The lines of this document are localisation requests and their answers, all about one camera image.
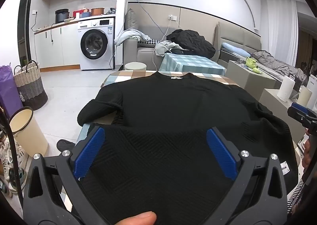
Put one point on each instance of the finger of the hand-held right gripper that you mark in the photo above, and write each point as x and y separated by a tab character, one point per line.
298	109

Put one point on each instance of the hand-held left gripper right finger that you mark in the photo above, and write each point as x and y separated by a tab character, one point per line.
221	153

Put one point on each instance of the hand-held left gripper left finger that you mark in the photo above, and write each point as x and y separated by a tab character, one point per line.
89	151

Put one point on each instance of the black knit sweater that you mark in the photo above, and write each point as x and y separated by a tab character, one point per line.
173	113

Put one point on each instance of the person's right hand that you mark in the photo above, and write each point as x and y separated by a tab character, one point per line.
310	155

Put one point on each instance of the person's left hand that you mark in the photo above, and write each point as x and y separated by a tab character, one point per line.
138	219

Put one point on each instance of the white cylinder appliance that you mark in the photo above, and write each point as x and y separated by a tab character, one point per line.
304	98
286	88

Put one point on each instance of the black slipper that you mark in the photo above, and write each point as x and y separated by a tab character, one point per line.
65	145

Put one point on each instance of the grey duvet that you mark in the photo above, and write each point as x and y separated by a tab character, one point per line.
275	63

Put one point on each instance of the beige low cabinet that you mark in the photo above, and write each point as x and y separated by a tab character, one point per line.
250	78

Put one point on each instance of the green plush toy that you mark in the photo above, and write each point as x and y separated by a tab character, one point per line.
252	63

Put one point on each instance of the beige trash bin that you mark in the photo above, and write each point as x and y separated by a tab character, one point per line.
27	133

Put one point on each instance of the white sneakers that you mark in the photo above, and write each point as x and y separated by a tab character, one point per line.
11	163

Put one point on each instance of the white curtain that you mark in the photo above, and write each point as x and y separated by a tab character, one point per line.
282	31

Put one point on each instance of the brown blue checkered tablecloth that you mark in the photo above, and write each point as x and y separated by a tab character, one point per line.
116	76

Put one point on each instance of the light blue pillow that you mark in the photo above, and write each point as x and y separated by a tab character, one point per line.
235	49

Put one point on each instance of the woven two-tone laundry basket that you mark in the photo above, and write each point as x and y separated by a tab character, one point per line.
31	86

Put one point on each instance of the teal checkered table cover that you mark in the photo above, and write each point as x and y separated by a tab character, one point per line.
190	63

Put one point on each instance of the round white stool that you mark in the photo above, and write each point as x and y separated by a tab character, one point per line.
135	66

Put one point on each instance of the purple bag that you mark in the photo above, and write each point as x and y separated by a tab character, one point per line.
8	91

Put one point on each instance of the white washing machine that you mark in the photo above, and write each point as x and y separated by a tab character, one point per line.
96	44

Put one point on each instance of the white lower kitchen cabinets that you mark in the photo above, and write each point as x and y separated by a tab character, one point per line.
58	46

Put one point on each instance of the beige sofa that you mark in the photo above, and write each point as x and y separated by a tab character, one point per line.
143	53

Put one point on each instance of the black puffer jacket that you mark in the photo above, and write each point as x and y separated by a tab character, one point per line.
193	41

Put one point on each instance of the grey garment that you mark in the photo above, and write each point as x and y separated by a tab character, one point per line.
164	47

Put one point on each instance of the light blue blanket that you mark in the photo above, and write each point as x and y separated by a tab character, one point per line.
131	35

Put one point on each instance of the grey sofa cushion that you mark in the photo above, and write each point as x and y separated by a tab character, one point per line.
130	20

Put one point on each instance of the red box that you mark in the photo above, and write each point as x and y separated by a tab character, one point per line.
78	14

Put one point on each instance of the black cooking pot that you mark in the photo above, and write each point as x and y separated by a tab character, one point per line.
62	15

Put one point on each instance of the copper pot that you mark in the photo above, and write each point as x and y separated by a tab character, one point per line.
97	11

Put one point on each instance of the white wall socket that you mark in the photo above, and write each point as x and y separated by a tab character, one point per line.
172	17

